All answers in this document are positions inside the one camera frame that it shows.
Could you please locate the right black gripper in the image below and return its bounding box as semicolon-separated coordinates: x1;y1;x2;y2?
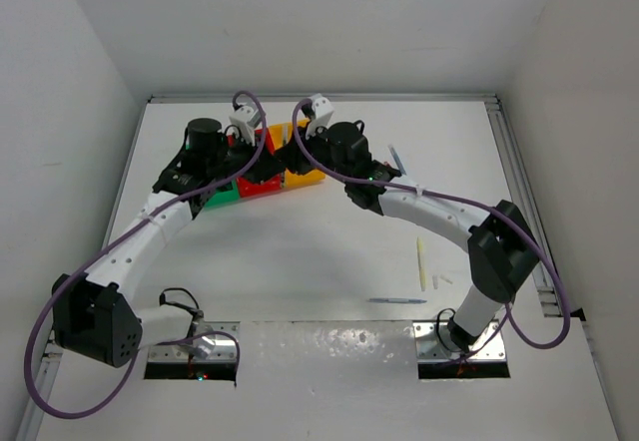
275;121;350;185

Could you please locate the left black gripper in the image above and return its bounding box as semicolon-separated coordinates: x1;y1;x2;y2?
207;129;286;185

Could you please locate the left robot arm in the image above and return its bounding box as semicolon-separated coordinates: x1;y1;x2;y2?
53;106;284;367

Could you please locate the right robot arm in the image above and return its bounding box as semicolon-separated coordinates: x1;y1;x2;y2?
275;121;539;353

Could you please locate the yellow plastic bin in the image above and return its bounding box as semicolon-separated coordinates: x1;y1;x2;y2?
269;123;325;190

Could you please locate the red plastic bin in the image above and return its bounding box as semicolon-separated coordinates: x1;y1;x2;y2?
227;133;283;198

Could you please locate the green plastic bin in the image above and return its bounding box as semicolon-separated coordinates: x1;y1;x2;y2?
204;182;240;210

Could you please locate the blue capped pen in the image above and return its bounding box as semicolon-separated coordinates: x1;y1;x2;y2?
387;144;406;176

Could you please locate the yellow highlighter pen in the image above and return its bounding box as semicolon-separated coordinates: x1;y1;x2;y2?
415;237;427;292

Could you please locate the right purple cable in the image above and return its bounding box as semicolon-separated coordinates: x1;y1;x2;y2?
292;100;573;351

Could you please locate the purple cable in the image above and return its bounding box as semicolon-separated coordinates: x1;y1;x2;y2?
23;90;267;420
292;100;573;351

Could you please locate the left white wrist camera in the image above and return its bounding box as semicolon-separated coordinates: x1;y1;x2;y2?
229;105;261;146

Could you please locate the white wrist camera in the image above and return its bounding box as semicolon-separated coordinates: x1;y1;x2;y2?
229;105;261;146
302;94;334;138

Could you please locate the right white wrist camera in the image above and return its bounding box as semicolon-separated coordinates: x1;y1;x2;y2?
302;94;334;138

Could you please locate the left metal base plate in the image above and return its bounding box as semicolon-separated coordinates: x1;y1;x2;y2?
147;321;240;364

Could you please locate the metal base plate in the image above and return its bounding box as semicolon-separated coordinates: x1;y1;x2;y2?
412;320;507;364
147;321;240;364

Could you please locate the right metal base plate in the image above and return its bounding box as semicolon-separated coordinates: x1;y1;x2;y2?
412;320;507;364

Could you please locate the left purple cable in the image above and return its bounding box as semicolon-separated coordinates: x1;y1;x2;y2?
23;90;267;420

